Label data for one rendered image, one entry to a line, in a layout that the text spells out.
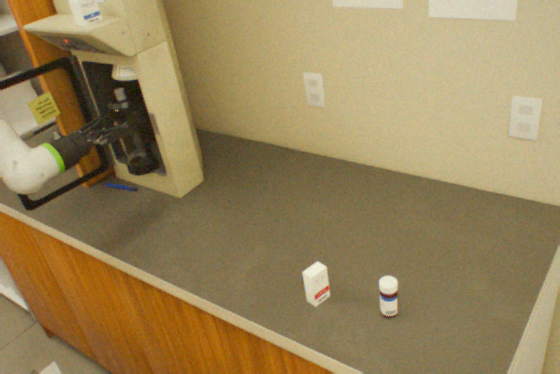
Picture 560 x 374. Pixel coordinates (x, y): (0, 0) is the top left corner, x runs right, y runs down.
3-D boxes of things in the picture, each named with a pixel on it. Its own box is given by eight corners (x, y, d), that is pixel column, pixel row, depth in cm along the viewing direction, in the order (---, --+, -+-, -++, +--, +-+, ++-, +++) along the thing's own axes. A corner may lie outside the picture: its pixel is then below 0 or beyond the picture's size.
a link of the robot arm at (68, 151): (51, 171, 145) (70, 178, 140) (35, 135, 139) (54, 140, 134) (69, 161, 149) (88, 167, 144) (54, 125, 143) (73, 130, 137)
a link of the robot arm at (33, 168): (20, 209, 134) (21, 188, 126) (-11, 175, 135) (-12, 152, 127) (64, 182, 143) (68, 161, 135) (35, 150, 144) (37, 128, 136)
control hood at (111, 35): (68, 46, 156) (56, 13, 150) (137, 54, 138) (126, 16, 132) (35, 60, 148) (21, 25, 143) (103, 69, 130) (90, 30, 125)
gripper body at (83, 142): (75, 139, 139) (102, 124, 145) (57, 134, 144) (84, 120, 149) (84, 162, 143) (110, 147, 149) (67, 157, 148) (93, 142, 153)
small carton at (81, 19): (92, 19, 136) (85, -5, 133) (102, 20, 133) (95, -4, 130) (76, 24, 133) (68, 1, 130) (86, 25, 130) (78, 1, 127)
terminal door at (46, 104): (110, 168, 176) (69, 55, 155) (27, 213, 159) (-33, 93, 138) (109, 167, 177) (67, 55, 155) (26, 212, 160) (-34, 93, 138)
